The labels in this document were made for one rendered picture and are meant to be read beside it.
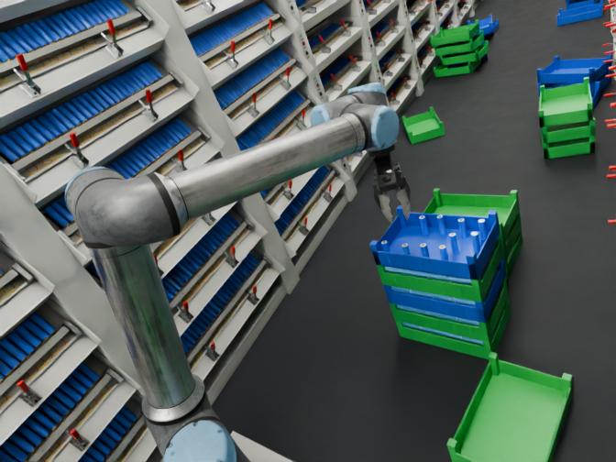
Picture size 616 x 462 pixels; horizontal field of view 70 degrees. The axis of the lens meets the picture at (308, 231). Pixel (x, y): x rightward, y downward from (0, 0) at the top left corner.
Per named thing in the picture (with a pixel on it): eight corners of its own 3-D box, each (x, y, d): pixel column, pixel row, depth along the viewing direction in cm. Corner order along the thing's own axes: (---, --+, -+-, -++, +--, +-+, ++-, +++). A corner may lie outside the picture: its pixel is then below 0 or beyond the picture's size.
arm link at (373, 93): (337, 93, 115) (366, 82, 119) (350, 138, 118) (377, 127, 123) (360, 85, 107) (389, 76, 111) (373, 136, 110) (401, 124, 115)
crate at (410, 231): (376, 265, 131) (368, 244, 127) (403, 225, 142) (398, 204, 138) (478, 280, 112) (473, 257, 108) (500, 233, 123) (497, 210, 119)
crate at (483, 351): (400, 336, 147) (394, 320, 143) (423, 295, 159) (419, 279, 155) (492, 361, 128) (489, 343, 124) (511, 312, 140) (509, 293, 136)
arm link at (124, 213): (77, 212, 63) (403, 96, 94) (63, 192, 72) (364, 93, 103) (106, 278, 68) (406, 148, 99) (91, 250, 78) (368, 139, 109)
